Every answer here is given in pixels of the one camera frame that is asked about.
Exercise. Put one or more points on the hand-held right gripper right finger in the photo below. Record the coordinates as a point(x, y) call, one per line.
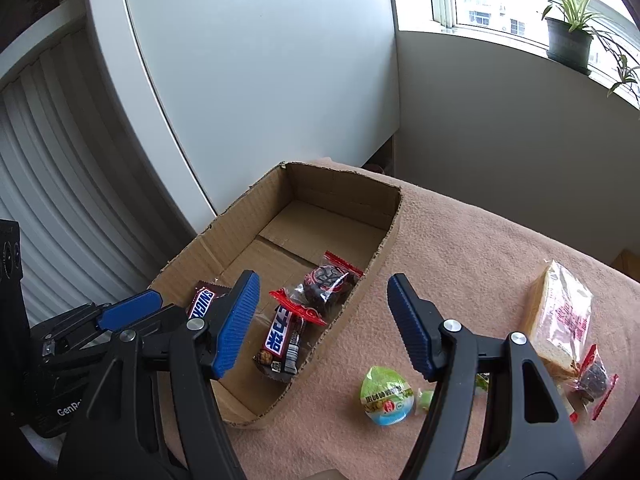
point(407, 320)

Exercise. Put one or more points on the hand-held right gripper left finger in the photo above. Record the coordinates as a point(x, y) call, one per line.
point(235, 330)

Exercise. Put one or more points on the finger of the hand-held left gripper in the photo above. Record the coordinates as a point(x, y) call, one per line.
point(75, 352)
point(131, 307)

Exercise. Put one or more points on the brown chocolate bar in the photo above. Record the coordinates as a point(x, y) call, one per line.
point(202, 302)

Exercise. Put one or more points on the green jelly cup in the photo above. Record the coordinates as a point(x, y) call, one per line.
point(385, 390)

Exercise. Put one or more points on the small green candy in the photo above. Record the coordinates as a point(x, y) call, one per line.
point(425, 401)

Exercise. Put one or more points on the cardboard box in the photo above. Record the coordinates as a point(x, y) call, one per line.
point(300, 220)

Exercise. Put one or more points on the sliced bread packet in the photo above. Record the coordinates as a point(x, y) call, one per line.
point(565, 315)

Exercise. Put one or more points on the dark cake packet red edges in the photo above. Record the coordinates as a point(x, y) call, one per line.
point(327, 280)
point(595, 377)

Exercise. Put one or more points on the black chocolate bar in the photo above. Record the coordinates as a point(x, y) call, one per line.
point(280, 340)

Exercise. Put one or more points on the grey ribbed blind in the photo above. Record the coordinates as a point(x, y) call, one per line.
point(60, 185)

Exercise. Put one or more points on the brown wooden cabinet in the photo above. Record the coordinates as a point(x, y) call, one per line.
point(627, 265)

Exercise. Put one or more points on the white board panel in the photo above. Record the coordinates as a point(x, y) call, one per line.
point(250, 60)

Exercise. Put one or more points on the potted spider plant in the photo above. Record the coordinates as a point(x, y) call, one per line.
point(567, 45)

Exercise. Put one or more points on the white framed window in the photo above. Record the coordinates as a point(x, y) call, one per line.
point(480, 5)

